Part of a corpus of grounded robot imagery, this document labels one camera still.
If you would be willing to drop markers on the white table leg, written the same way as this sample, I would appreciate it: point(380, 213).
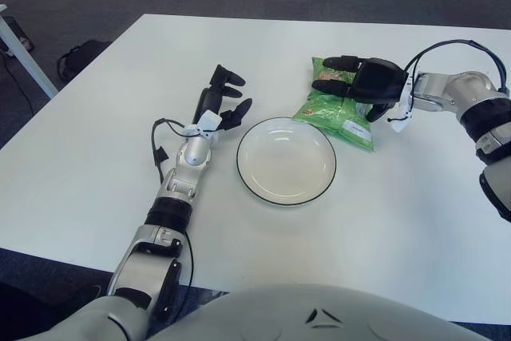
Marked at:
point(24, 53)

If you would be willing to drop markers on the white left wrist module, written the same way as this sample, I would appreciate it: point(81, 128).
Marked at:
point(209, 119)

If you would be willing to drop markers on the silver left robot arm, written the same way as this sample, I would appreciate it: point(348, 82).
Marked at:
point(191, 157)

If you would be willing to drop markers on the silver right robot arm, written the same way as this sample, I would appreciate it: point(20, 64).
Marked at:
point(459, 89)

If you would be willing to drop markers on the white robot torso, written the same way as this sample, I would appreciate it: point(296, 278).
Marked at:
point(319, 317)

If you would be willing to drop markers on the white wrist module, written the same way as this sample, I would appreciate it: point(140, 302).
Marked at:
point(399, 123)
point(209, 119)

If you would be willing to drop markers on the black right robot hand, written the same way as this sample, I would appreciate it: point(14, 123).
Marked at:
point(379, 81)

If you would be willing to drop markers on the green snack bag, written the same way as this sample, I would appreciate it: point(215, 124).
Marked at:
point(331, 111)

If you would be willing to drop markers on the white plate with black rim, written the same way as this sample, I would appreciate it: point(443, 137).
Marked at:
point(285, 161)

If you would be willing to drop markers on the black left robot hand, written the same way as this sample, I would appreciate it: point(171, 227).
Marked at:
point(207, 99)

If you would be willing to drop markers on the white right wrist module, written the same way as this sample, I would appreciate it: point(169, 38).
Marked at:
point(399, 123)

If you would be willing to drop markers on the black backpack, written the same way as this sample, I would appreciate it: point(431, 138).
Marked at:
point(84, 57)

